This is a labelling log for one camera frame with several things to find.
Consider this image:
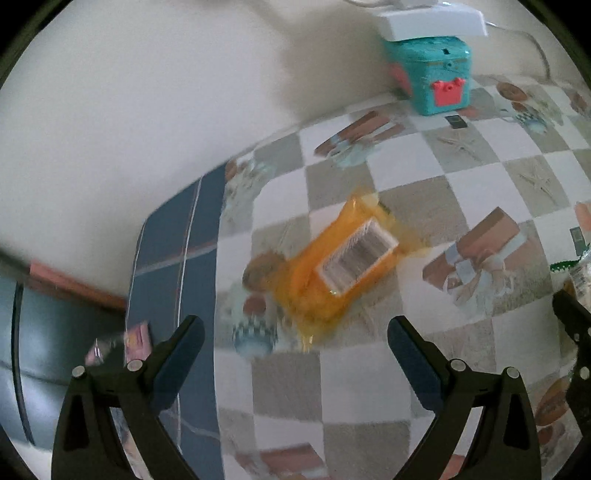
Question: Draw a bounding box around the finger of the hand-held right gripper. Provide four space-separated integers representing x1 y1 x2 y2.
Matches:
551 290 591 416

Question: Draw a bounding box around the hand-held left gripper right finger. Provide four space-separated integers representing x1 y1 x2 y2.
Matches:
387 315 542 480

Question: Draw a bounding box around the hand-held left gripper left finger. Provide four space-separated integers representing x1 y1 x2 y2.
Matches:
52 315 206 480

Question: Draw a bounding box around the bun packet green serrated edge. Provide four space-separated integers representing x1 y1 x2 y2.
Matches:
549 251 591 297

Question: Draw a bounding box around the orange snack packet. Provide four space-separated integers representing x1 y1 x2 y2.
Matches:
272 191 426 339

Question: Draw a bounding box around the small pink candy packet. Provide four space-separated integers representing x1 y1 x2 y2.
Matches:
85 323 151 366

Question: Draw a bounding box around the blue upholstered chair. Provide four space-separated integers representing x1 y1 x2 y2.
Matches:
0 258 131 445

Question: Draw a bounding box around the checkered printed tablecloth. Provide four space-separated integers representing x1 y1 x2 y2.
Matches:
124 74 591 480

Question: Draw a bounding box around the teal toy box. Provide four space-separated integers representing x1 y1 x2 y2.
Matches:
382 37 473 116

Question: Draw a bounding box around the white power strip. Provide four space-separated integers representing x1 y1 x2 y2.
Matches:
374 2 489 41

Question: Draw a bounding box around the white power cable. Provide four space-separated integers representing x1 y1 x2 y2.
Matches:
485 21 556 82

